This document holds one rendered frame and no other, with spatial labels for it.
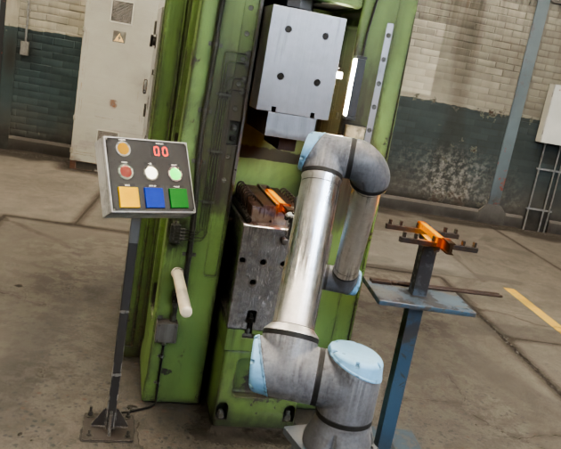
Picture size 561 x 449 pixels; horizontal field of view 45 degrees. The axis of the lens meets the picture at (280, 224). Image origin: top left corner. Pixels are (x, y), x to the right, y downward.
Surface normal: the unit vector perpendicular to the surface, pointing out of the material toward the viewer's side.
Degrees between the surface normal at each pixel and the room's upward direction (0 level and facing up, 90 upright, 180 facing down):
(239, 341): 90
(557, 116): 90
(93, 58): 90
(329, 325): 90
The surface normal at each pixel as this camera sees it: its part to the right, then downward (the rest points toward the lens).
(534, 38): 0.09, 0.24
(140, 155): 0.61, -0.24
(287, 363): 0.00, -0.27
